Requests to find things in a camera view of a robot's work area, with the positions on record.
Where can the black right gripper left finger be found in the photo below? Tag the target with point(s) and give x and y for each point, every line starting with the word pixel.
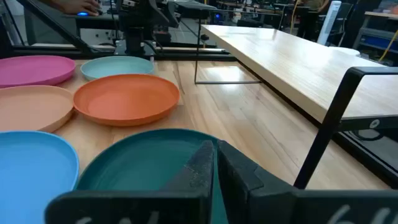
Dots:
pixel 140 205

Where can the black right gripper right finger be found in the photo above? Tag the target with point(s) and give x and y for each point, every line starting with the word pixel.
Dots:
pixel 280 205

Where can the dark teal plastic plate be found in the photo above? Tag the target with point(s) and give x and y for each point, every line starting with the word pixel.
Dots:
pixel 140 165

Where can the orange plastic plate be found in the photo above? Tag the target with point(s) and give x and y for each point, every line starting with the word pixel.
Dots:
pixel 124 99

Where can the blue plastic plate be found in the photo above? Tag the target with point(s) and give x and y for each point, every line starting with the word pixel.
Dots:
pixel 31 177

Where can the mint green plastic plate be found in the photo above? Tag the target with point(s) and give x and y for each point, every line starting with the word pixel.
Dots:
pixel 116 66

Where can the peach plastic plate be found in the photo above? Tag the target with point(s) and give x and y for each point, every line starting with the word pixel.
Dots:
pixel 31 107

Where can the pink plastic plate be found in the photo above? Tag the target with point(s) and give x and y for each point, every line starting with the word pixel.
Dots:
pixel 31 70

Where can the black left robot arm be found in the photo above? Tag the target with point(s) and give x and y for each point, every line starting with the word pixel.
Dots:
pixel 136 28

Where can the person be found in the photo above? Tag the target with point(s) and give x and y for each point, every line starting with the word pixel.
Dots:
pixel 311 21

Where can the black desk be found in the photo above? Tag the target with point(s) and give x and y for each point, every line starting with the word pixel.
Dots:
pixel 93 21

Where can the white air purifier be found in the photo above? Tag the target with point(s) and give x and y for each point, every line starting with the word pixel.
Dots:
pixel 329 21

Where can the black computer mouse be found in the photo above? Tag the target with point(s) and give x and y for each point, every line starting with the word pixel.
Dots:
pixel 83 13

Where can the person's hand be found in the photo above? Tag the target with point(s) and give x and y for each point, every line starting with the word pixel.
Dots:
pixel 74 5

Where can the wooden shelf with black frame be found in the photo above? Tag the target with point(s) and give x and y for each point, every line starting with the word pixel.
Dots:
pixel 295 68

